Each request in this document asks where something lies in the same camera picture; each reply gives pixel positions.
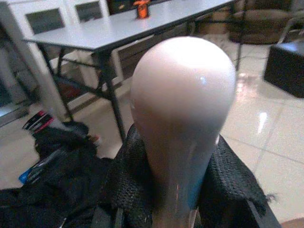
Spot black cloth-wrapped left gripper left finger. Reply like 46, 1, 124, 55
95, 123, 158, 228

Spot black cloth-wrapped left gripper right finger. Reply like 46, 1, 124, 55
197, 134, 281, 228

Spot white glossy broom handle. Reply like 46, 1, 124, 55
130, 36, 237, 228

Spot black fabric bag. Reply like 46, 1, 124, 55
0, 120, 114, 228

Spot red and black striped item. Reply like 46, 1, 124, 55
23, 110, 55, 133

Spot black box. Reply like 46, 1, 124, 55
263, 42, 304, 99

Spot grey folding table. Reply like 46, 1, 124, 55
22, 0, 246, 143

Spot brown woven sofa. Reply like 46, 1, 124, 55
227, 9, 293, 45

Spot orange bottle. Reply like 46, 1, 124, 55
132, 0, 151, 19

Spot grey metal chair frame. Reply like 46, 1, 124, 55
277, 11, 304, 46

